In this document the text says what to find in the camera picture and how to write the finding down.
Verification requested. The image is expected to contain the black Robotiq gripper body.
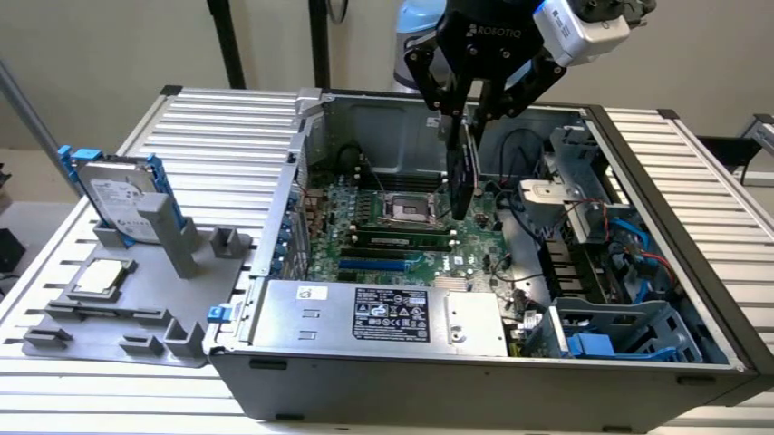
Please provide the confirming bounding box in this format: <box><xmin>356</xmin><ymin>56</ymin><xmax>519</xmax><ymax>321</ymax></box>
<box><xmin>433</xmin><ymin>0</ymin><xmax>547</xmax><ymax>85</ymax></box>

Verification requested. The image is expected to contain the black graphics card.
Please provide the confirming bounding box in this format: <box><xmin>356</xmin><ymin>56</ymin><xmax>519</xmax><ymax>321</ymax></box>
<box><xmin>443</xmin><ymin>112</ymin><xmax>485</xmax><ymax>222</ymax></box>

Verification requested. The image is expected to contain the silver drive cage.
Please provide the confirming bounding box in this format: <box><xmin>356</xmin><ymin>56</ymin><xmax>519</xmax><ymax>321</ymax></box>
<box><xmin>541</xmin><ymin>125</ymin><xmax>631</xmax><ymax>244</ymax></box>

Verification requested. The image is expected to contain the silver CPU socket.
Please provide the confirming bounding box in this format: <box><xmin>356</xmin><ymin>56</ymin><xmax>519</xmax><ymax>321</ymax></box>
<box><xmin>376</xmin><ymin>191</ymin><xmax>444</xmax><ymax>227</ymax></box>

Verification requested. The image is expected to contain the black stand pole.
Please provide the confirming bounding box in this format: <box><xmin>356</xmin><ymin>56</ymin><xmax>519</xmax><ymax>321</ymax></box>
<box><xmin>207</xmin><ymin>0</ymin><xmax>248</xmax><ymax>90</ymax></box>

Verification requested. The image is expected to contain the black flat panel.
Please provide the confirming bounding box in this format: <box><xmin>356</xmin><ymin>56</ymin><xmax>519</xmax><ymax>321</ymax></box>
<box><xmin>692</xmin><ymin>134</ymin><xmax>760</xmax><ymax>167</ymax></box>

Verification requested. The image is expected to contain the green RAM stick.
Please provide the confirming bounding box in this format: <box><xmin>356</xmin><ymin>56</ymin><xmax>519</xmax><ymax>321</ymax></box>
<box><xmin>352</xmin><ymin>231</ymin><xmax>456</xmax><ymax>249</ymax></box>

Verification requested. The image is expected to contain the green motherboard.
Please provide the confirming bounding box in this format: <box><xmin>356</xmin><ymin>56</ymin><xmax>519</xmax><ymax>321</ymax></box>
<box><xmin>300</xmin><ymin>179</ymin><xmax>548</xmax><ymax>330</ymax></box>

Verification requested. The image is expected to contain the black expansion slot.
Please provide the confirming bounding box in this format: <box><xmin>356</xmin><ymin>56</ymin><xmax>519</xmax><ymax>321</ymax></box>
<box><xmin>340</xmin><ymin>246</ymin><xmax>456</xmax><ymax>262</ymax></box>

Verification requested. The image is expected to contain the blue expansion slot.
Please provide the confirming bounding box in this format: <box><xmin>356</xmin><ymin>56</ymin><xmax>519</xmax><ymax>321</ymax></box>
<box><xmin>336</xmin><ymin>257</ymin><xmax>407</xmax><ymax>274</ymax></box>

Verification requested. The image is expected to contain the grey disk bay cage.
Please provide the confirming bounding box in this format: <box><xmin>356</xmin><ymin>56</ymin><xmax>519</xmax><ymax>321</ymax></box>
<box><xmin>529</xmin><ymin>295</ymin><xmax>707</xmax><ymax>364</ymax></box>

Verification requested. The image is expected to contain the silver power supply unit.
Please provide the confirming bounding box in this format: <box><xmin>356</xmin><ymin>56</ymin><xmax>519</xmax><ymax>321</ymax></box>
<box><xmin>248</xmin><ymin>278</ymin><xmax>509</xmax><ymax>359</ymax></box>

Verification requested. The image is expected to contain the grey plastic parts rack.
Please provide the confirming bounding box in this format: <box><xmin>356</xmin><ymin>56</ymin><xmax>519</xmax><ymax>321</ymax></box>
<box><xmin>21</xmin><ymin>193</ymin><xmax>256</xmax><ymax>370</ymax></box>

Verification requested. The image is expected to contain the black open PC case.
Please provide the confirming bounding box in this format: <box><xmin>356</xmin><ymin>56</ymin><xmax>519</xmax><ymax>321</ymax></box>
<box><xmin>204</xmin><ymin>87</ymin><xmax>760</xmax><ymax>423</ymax></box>

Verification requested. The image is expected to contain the silver CPU chip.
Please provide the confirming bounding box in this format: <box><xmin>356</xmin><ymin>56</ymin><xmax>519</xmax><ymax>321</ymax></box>
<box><xmin>70</xmin><ymin>258</ymin><xmax>138</xmax><ymax>296</ymax></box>

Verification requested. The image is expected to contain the black box on desk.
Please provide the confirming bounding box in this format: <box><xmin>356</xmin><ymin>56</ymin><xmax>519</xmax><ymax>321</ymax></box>
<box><xmin>0</xmin><ymin>227</ymin><xmax>29</xmax><ymax>274</ymax></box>

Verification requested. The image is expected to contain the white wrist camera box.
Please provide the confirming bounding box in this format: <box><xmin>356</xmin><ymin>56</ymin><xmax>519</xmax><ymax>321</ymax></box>
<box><xmin>531</xmin><ymin>0</ymin><xmax>634</xmax><ymax>69</ymax></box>

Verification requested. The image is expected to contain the silver metal bracket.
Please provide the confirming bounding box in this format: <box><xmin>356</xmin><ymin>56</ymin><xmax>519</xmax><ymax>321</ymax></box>
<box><xmin>732</xmin><ymin>114</ymin><xmax>774</xmax><ymax>187</ymax></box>

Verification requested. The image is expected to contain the blue wire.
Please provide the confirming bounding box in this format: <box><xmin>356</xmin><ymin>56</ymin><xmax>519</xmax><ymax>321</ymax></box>
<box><xmin>607</xmin><ymin>217</ymin><xmax>658</xmax><ymax>314</ymax></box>

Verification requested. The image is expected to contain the red wire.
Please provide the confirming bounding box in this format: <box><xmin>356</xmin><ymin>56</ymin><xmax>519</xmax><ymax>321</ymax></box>
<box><xmin>634</xmin><ymin>251</ymin><xmax>684</xmax><ymax>295</ymax></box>

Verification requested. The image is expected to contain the silver hard disk, blue bracket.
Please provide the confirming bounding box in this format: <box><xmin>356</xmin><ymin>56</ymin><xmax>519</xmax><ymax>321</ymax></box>
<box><xmin>57</xmin><ymin>144</ymin><xmax>196</xmax><ymax>249</ymax></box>

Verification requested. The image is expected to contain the aluminium frame post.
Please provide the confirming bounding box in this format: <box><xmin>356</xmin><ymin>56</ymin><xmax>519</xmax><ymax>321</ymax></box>
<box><xmin>0</xmin><ymin>57</ymin><xmax>61</xmax><ymax>160</ymax></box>

